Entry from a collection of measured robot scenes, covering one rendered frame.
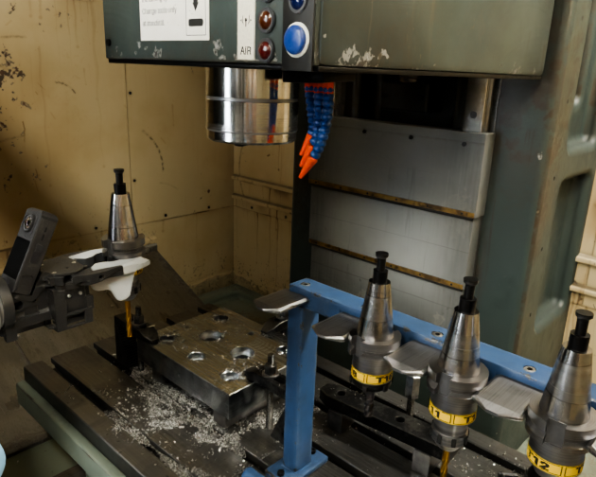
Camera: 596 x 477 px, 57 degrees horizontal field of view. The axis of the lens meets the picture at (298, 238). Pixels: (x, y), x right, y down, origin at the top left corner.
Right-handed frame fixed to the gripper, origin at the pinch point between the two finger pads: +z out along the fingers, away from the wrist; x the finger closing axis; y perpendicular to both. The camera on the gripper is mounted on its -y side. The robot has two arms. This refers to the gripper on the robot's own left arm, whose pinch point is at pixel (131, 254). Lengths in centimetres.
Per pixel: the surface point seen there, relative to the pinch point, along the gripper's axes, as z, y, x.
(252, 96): 19.6, -23.3, 5.8
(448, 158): 67, -10, 16
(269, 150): 107, 4, -80
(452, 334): 8, -2, 50
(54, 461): 0, 63, -42
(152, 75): 70, -23, -100
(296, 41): 3.7, -30.8, 30.1
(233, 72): 17.9, -26.8, 3.3
